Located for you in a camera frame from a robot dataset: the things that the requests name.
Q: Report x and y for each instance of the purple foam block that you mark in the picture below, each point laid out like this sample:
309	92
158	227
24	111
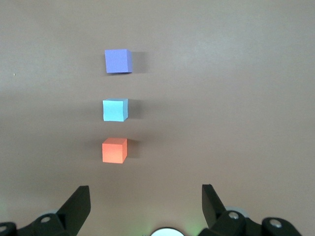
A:
116	61

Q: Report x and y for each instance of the orange foam block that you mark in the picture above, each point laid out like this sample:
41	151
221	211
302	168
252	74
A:
113	151

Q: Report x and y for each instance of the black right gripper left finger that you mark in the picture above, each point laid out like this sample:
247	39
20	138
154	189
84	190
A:
69	216

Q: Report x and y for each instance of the light blue foam block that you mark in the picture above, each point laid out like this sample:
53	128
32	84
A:
113	110

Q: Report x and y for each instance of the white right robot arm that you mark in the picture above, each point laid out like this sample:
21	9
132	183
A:
167	232

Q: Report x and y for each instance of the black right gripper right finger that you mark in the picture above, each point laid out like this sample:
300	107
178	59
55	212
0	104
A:
216	216

